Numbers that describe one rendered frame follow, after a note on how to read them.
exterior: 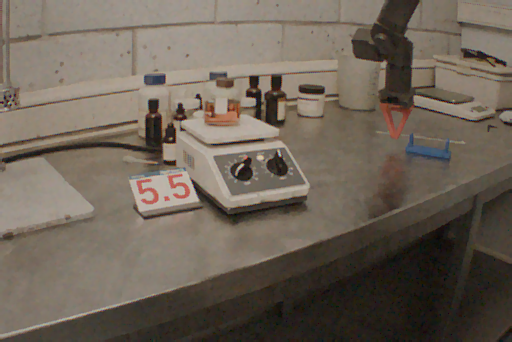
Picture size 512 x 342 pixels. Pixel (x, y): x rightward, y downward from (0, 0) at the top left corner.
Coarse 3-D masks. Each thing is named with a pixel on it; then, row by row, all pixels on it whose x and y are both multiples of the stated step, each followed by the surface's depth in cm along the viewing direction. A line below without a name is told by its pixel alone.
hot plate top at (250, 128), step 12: (192, 120) 85; (252, 120) 86; (192, 132) 80; (204, 132) 78; (216, 132) 78; (228, 132) 79; (240, 132) 79; (252, 132) 79; (264, 132) 79; (276, 132) 80
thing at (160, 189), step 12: (132, 180) 73; (144, 180) 74; (156, 180) 75; (168, 180) 76; (180, 180) 76; (144, 192) 73; (156, 192) 74; (168, 192) 75; (180, 192) 75; (192, 192) 76; (144, 204) 72; (156, 204) 73
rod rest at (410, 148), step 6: (408, 144) 105; (408, 150) 104; (414, 150) 103; (420, 150) 103; (426, 150) 102; (432, 150) 103; (438, 150) 103; (444, 150) 103; (432, 156) 102; (438, 156) 101; (444, 156) 101; (450, 156) 102
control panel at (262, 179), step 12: (216, 156) 75; (228, 156) 76; (240, 156) 76; (252, 156) 77; (264, 156) 78; (288, 156) 79; (228, 168) 74; (252, 168) 75; (264, 168) 76; (228, 180) 73; (240, 180) 73; (252, 180) 74; (264, 180) 74; (276, 180) 75; (288, 180) 76; (300, 180) 76; (240, 192) 72; (252, 192) 72
